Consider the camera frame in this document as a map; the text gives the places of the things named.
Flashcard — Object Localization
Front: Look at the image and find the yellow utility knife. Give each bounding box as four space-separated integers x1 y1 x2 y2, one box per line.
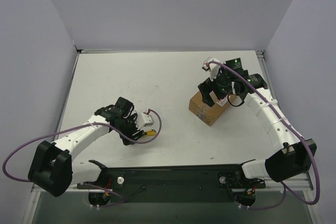
142 130 156 137

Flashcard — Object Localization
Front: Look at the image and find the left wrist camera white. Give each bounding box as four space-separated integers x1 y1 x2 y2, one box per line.
138 112 154 127

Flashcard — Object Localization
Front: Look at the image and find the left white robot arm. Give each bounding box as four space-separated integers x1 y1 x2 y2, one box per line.
28 97 154 197

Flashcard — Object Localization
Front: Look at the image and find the aluminium front rail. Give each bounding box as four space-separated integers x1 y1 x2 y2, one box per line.
31 174 314 193

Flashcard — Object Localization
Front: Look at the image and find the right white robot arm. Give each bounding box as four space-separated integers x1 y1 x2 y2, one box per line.
198 58 317 182

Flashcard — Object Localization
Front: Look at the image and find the purple cable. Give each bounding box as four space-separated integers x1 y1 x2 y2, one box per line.
2 108 162 183
206 60 321 206

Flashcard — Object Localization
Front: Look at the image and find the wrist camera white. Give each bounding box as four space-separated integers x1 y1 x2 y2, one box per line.
202 57 221 81
138 112 154 127

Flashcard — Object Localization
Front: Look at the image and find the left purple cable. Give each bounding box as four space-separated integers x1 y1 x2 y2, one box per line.
2 108 162 183

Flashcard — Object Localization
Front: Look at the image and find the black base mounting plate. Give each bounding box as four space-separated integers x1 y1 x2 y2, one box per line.
77 164 266 203

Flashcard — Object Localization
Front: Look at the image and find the brown cardboard express box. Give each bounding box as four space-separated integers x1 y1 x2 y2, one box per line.
188 92 238 126

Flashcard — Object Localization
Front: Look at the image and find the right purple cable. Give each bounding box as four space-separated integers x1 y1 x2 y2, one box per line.
206 60 321 206

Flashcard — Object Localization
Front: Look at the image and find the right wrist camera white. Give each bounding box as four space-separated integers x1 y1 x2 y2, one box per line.
202 57 221 81

